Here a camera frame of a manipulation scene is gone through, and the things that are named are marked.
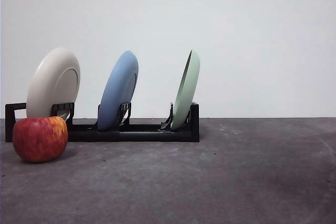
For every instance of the green plate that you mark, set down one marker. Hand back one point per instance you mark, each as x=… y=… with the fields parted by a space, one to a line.
x=186 y=90

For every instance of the beige plate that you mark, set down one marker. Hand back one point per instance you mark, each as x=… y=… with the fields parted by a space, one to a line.
x=50 y=82

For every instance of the blue plate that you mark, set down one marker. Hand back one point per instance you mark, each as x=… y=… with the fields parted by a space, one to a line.
x=115 y=90

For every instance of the red apple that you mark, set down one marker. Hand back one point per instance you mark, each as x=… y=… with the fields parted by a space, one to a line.
x=39 y=140

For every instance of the black plate rack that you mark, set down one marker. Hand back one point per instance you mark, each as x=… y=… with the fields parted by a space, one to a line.
x=147 y=136

